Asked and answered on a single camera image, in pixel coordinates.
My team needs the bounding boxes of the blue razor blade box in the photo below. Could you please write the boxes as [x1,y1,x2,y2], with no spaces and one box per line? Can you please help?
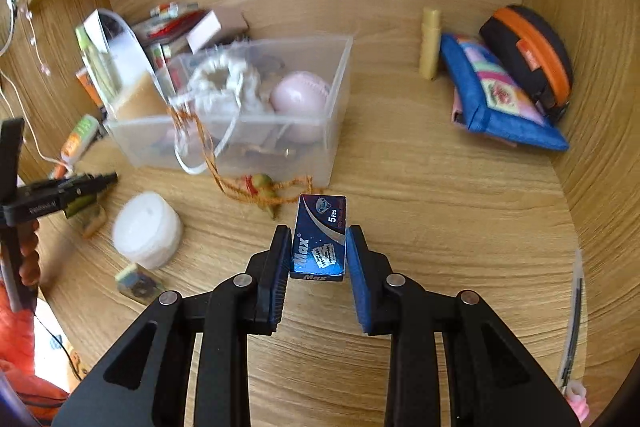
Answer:
[290,194,347,282]

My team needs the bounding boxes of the white drawstring cloth bag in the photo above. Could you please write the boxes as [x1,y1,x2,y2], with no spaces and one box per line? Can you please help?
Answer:
[183,52,273,118]

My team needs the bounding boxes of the pink round ball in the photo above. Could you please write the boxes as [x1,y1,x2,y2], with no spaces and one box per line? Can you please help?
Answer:
[269,70,331,144]

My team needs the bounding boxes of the left hand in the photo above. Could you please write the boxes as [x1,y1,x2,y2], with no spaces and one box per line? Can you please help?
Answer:
[18,220,41,287]

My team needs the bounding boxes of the clear pen with pink cap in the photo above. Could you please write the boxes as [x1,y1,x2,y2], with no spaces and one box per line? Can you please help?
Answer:
[555,249,590,424]

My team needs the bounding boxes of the orange green sanitizer bottle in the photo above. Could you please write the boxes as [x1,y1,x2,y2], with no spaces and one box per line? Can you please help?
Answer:
[61,115,101,167]

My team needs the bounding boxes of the small square tape measure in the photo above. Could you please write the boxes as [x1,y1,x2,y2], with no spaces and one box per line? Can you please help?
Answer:
[115,263,164,305]

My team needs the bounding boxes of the orange jacket sleeve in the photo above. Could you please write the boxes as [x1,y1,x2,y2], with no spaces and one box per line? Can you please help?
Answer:
[1,286,68,426]

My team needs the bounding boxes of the orange booklet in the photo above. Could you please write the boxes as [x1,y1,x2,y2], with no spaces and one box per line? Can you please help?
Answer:
[76,67,103,108]

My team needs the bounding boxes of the small white cardboard box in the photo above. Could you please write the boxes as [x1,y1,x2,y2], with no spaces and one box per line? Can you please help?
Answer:
[186,8,248,53]

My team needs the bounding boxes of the clear plastic storage bin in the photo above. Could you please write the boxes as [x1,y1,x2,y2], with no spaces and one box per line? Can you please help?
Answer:
[106,35,352,187]

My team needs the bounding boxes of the blue patchwork pouch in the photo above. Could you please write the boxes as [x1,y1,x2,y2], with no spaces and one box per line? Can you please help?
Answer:
[440,34,570,152]

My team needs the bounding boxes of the black orange round pouch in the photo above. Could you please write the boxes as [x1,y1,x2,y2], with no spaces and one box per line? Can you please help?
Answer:
[480,4,574,124]

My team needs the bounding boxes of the white charging cable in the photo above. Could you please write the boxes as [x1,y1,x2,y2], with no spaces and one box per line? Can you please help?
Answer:
[0,0,74,172]

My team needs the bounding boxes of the pink earphone cable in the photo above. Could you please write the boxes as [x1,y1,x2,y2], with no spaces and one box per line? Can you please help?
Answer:
[16,3,52,78]

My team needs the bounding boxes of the orange string charm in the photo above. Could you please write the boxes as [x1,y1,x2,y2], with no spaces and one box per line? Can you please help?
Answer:
[168,108,318,219]

